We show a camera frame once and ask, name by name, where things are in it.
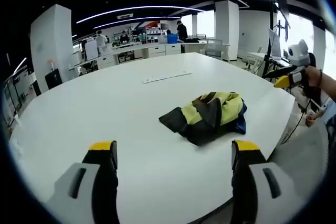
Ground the person's right hand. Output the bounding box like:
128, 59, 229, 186
303, 65, 322, 88

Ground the white table cover plate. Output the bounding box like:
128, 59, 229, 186
142, 71, 194, 84

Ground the black office chair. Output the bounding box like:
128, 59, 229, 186
44, 68, 64, 90

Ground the black cable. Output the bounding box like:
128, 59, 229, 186
285, 87, 309, 142

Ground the yellow and dark garment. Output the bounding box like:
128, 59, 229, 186
158, 91, 248, 147

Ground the computer monitor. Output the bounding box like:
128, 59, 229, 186
267, 28, 284, 57

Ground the long white office desk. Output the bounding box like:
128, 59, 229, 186
75, 40, 208, 70

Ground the white mesh office chair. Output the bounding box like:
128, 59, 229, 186
204, 38, 224, 57

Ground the person's grey clothing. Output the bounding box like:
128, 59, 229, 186
269, 108, 336, 217

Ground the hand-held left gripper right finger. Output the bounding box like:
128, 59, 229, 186
230, 139, 299, 224

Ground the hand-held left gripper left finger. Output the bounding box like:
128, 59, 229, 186
45, 140, 119, 224

